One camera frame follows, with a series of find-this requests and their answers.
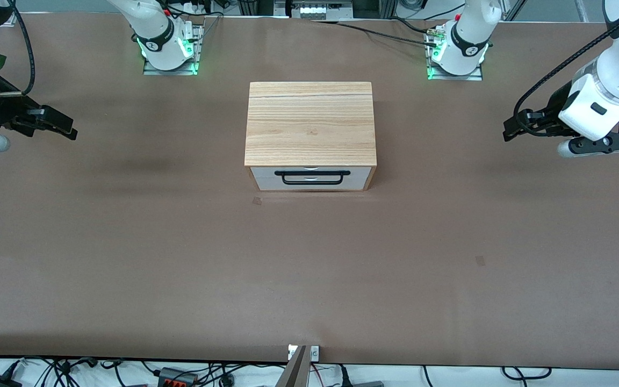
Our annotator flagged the black metal drawer handle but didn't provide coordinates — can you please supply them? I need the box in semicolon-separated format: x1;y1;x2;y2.
275;170;351;187

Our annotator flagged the wooden drawer cabinet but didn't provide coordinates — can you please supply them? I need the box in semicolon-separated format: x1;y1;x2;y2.
244;82;378;192

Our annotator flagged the grey power strip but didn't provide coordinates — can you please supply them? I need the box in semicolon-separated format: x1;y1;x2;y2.
290;0;351;21

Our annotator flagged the black box with orange connectors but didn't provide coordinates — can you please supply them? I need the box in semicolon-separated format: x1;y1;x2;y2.
156;367;199;387

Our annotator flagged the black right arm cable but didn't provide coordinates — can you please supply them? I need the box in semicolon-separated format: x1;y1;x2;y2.
0;0;37;97

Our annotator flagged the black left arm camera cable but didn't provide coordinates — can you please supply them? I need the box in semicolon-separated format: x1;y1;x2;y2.
513;21;619;136

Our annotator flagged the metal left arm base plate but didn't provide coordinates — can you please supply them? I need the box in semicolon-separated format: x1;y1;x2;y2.
427;32;485;81

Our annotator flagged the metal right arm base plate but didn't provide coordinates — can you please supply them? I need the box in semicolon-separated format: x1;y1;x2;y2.
143;24;203;76

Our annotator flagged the short black table cable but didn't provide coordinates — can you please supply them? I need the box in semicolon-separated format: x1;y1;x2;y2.
389;17;436;35

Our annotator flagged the long black table cable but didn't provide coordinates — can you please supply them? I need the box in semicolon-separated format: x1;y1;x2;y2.
314;20;439;47

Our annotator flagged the looped black floor cable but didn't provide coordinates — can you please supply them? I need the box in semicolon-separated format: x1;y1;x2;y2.
501;366;552;382

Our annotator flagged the small metal camera bracket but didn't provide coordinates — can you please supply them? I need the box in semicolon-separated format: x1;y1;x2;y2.
287;345;320;362

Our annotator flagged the grey camera mount pole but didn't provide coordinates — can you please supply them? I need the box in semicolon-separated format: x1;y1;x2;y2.
276;345;310;387

